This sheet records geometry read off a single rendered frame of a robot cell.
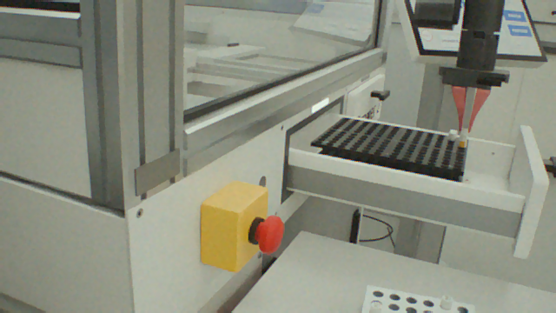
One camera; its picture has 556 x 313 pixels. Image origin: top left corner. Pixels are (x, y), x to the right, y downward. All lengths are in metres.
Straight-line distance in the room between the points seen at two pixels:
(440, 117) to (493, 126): 2.10
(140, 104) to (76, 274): 0.17
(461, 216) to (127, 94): 0.46
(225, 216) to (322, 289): 0.21
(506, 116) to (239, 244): 3.38
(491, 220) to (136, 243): 0.44
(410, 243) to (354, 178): 1.23
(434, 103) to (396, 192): 1.06
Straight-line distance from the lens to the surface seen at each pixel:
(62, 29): 0.39
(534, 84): 3.73
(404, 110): 2.46
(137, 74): 0.37
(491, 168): 0.89
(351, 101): 0.95
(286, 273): 0.64
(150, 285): 0.44
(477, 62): 0.75
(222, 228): 0.47
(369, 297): 0.55
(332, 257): 0.69
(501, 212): 0.65
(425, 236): 1.88
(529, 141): 0.79
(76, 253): 0.45
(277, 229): 0.48
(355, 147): 0.72
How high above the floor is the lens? 1.12
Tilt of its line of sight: 20 degrees down
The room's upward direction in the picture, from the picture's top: 4 degrees clockwise
